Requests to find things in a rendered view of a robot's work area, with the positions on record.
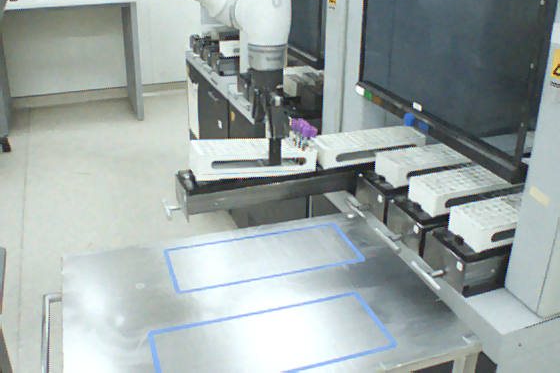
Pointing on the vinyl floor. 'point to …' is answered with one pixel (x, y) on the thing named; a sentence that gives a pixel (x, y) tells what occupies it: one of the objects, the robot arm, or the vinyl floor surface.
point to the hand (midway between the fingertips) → (267, 148)
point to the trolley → (255, 305)
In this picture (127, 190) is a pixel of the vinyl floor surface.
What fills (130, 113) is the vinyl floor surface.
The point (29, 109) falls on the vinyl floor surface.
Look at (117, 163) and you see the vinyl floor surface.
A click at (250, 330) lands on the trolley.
